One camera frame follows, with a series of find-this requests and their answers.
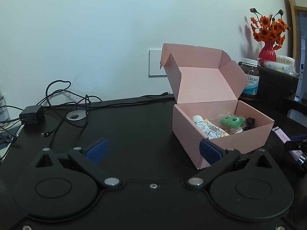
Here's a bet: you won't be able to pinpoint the pink lipstick box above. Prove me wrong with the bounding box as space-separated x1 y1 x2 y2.
272 127 306 166

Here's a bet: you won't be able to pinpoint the yellow colourful packet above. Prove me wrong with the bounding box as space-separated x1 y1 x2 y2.
204 119 229 139

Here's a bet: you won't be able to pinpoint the green frog plush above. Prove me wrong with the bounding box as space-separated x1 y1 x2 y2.
220 115 245 129

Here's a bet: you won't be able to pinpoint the white cream tube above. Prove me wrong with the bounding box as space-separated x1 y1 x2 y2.
192 115 217 139

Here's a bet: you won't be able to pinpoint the pink cardboard box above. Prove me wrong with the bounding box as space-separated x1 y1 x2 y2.
160 43 274 169

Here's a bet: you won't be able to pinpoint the silver desk grommet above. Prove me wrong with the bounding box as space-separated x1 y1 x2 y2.
66 110 87 122

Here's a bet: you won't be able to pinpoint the black cabinet box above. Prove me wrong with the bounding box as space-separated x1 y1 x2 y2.
257 66 299 100

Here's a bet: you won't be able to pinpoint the black power adapter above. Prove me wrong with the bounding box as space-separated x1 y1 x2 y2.
19 105 44 125

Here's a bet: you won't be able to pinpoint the cotton swab pack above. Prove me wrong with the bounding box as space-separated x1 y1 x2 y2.
263 56 298 77

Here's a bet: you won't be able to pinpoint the brown fish oil bottle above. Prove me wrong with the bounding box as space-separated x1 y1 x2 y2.
239 58 260 100

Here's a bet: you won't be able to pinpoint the red ribbed vase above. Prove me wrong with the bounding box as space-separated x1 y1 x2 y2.
259 40 276 62

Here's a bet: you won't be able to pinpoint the clear bottle blue cap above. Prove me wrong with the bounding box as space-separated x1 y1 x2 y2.
0 93 10 122

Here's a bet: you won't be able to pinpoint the orange artificial flowers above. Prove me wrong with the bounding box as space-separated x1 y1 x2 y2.
249 8 291 50

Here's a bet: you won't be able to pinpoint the black tangled cable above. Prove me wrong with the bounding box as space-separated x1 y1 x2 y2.
0 79 175 149

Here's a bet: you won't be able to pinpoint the white wall socket panel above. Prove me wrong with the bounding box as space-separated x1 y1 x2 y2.
148 49 166 77

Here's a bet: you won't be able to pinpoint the wooden door frame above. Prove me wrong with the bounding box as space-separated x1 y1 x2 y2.
289 0 306 64

